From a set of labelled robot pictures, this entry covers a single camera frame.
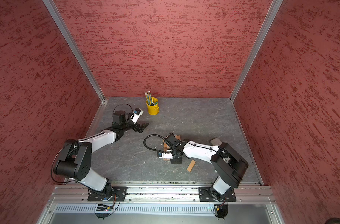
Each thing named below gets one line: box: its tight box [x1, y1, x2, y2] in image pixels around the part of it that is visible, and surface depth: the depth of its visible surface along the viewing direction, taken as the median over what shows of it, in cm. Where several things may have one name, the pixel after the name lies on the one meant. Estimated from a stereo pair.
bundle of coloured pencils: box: [144, 90, 154, 106], surface depth 105 cm
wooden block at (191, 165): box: [186, 159, 197, 173], surface depth 85 cm
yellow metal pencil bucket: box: [145, 96, 160, 116], surface depth 106 cm
